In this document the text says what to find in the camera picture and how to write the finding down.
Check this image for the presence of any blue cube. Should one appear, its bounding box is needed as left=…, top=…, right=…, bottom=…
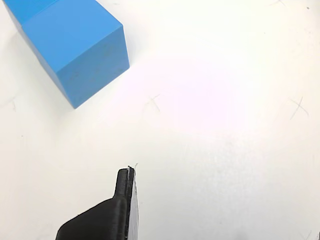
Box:
left=2, top=0, right=130, bottom=110

